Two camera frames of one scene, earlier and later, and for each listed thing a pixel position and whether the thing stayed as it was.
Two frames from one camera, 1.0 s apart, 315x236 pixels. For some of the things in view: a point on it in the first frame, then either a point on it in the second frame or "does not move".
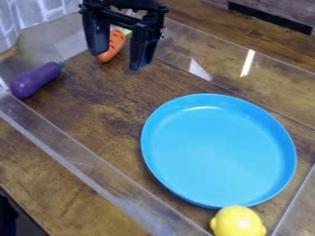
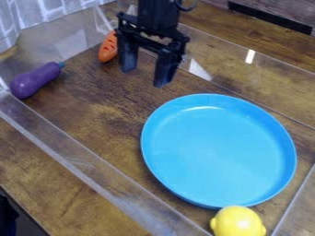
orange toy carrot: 117,39 does not move
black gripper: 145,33 -> 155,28
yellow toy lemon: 236,220 does not move
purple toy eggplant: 25,82 does not move
